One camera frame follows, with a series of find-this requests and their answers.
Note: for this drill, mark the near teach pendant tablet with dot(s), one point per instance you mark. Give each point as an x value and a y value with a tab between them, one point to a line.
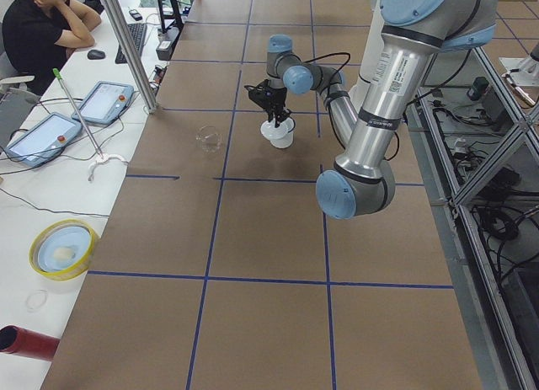
44	141

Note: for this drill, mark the aluminium frame post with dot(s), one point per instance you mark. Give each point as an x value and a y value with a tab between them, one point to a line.
123	35

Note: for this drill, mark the far teach pendant tablet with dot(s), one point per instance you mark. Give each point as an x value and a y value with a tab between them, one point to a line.
106	102

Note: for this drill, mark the seated person in black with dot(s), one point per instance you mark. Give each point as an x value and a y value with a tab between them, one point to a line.
40	35

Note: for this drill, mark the yellow tape roll with bowl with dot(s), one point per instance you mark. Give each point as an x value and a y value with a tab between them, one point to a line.
64	250

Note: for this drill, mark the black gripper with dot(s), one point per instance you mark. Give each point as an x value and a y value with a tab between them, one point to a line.
277	100

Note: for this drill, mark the white ceramic lid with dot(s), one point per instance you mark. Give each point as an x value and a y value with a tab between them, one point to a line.
267	126

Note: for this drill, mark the clear glass funnel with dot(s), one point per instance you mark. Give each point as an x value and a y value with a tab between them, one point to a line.
208	139

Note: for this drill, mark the red cylinder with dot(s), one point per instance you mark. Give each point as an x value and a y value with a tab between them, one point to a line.
27	343

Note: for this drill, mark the black computer mouse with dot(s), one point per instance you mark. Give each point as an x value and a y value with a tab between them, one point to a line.
96	54

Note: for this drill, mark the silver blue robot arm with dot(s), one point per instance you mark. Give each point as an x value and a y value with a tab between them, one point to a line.
361	181

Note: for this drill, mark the white blue patterned mug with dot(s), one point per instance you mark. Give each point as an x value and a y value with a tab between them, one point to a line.
281	139

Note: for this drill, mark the teach pendant tablet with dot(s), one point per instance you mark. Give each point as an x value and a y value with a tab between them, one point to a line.
106	102
44	141

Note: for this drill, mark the green tipped grabber stick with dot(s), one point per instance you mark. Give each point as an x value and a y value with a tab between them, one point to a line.
101	156

